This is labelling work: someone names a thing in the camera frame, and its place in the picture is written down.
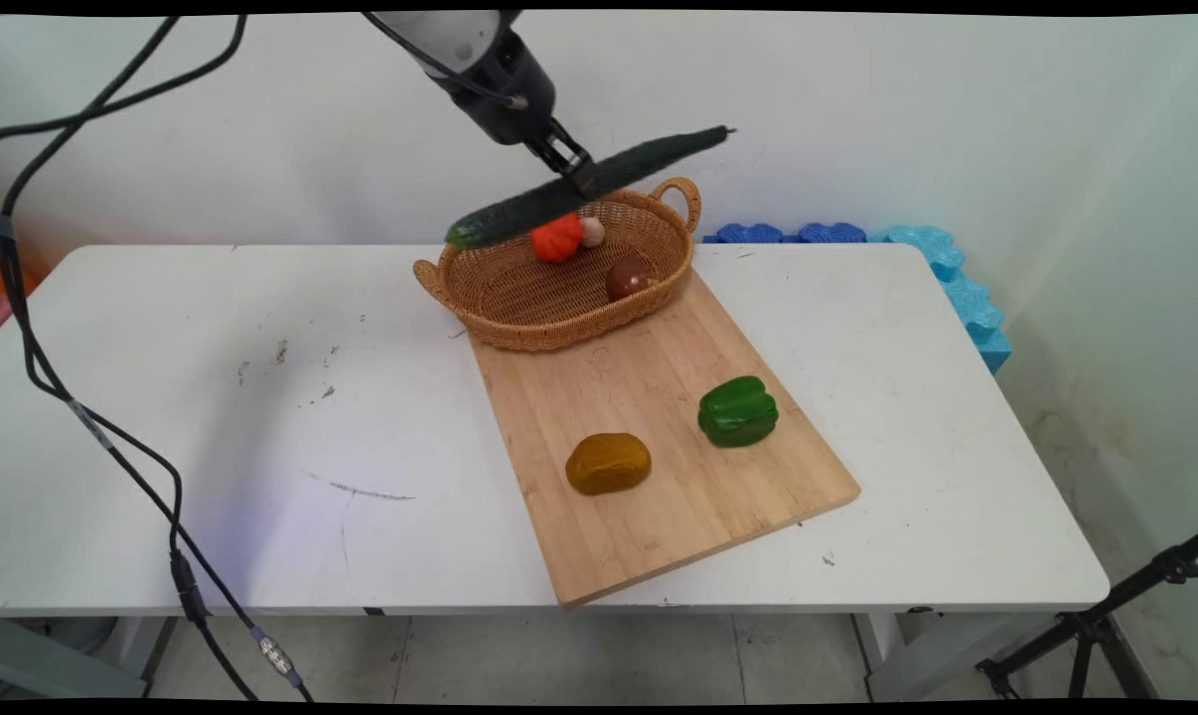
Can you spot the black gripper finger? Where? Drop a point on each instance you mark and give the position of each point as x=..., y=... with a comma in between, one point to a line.
x=549, y=157
x=579, y=159

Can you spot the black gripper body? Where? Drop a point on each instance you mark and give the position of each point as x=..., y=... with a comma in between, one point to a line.
x=505, y=94

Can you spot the long dark green cucumber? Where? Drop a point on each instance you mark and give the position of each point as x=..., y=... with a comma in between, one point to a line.
x=520, y=204

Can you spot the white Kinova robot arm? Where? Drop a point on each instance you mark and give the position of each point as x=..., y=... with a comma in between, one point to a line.
x=450, y=35

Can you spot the beige mushroom toy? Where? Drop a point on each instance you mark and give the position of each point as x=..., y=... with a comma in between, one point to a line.
x=593, y=232

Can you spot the orange pumpkin toy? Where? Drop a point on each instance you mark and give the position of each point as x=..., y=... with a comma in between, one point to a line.
x=557, y=240

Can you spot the brown-red tomato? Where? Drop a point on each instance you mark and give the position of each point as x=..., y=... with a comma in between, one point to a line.
x=627, y=280

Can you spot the woven wicker basket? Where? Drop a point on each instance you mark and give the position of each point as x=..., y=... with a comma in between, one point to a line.
x=529, y=308

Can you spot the dark blue foam mat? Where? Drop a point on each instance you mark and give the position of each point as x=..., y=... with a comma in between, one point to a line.
x=750, y=233
x=830, y=232

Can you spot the green bell pepper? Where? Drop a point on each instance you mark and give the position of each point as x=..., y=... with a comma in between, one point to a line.
x=738, y=412

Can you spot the wooden cutting board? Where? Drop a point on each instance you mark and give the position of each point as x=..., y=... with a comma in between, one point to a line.
x=659, y=516

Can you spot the light blue foam mat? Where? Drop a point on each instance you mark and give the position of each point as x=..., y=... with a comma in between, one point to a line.
x=957, y=288

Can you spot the white table leg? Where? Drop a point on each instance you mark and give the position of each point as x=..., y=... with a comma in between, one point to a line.
x=73, y=660
x=942, y=655

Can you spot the black tripod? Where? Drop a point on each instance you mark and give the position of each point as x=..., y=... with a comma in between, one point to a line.
x=1086, y=626

